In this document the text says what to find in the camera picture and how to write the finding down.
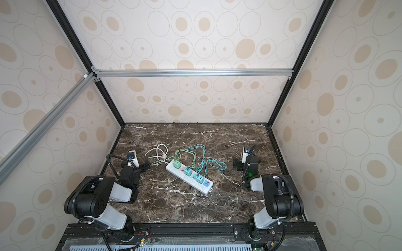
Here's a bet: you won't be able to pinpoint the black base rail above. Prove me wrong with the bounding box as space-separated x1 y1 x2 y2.
56 222 326 251

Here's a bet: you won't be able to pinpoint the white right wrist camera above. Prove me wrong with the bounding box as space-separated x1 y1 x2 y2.
242 147 250 163

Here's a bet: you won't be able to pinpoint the white power strip cable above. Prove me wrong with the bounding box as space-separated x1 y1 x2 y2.
144 143 169 165

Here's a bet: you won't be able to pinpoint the aluminium crossbar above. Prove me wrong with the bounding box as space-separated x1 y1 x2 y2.
94 69 294 77
1 73 95 183

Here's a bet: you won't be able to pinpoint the light green plug adapter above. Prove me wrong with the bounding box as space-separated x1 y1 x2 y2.
173 160 182 169

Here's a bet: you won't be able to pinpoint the teal plug adapter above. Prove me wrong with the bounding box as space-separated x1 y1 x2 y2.
195 175 204 184
183 167 192 176

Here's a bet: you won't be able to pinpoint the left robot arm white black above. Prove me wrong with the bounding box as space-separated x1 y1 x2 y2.
64 151 150 233

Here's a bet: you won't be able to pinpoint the white power strip coloured sockets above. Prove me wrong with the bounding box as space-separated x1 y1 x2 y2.
166 160 214 196

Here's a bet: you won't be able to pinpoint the teal charging cable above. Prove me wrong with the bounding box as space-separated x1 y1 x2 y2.
185 143 228 178

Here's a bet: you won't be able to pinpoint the aluminium crossbar left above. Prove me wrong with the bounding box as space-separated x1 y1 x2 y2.
1 73 95 183

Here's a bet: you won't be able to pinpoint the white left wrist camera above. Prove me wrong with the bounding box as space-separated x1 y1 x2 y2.
127 150 140 168

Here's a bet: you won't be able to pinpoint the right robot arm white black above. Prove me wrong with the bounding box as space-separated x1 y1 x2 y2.
233 145 304 233

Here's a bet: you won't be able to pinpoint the aluminium crossbar back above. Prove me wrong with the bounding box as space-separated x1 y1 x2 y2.
94 69 294 77

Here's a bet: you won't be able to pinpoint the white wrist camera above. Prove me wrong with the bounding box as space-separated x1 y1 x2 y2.
242 147 250 163
127 150 140 168

